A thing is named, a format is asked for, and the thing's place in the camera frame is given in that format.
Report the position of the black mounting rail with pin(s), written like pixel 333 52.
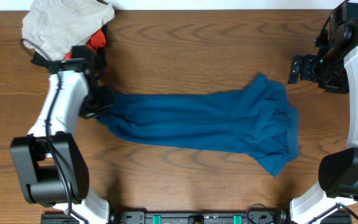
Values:
pixel 256 215

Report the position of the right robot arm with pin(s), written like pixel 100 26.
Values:
pixel 337 186

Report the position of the teal blue t-shirt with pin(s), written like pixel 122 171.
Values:
pixel 257 121

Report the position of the beige crumpled garment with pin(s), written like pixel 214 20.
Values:
pixel 53 27

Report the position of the black garment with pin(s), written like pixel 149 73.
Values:
pixel 42 60

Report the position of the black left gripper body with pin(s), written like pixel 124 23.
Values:
pixel 99 101

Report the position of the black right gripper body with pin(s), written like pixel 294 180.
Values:
pixel 329 71

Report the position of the red-orange garment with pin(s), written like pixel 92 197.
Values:
pixel 95 42

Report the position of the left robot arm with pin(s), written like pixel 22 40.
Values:
pixel 48 162

